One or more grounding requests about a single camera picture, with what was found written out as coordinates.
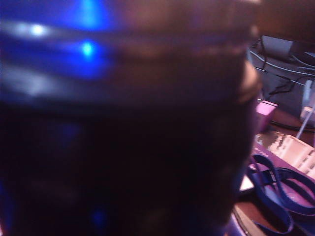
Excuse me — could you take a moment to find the black thermos bottle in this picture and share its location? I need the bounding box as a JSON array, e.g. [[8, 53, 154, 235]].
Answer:
[[0, 0, 263, 236]]

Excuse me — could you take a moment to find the small pink cube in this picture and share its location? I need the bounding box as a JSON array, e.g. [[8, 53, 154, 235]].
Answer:
[[255, 99, 279, 131]]

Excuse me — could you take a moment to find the purple blue booklet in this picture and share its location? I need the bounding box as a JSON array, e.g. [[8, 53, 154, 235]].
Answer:
[[237, 130, 315, 222]]

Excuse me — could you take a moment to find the blue lanyard strap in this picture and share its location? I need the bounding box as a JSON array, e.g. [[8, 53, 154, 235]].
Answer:
[[246, 154, 315, 234]]

